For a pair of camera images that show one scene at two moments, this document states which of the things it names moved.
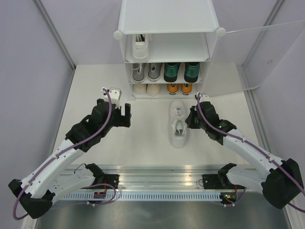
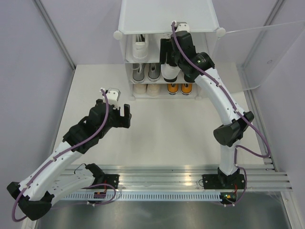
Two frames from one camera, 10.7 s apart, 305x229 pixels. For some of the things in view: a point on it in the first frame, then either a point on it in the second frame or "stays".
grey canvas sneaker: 154,73 stays
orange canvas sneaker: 172,90 stays
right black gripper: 190,123 to 166,46
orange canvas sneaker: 186,90 stays
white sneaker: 140,49 stays
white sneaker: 178,113 to 169,73
